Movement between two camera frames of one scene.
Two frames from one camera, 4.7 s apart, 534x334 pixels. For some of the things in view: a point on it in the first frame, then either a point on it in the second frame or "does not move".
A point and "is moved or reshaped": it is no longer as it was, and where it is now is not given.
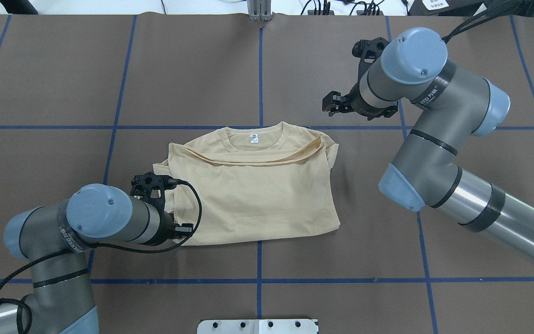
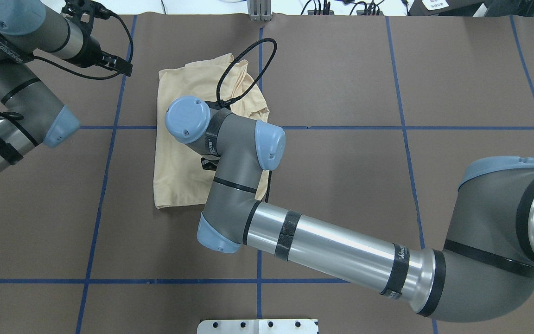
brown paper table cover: x=59 y=102 does not move
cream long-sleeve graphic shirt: x=240 y=185 is moved or reshaped
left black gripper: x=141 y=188 to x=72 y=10
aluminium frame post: x=259 y=10 does not move
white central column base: x=257 y=326 does not move
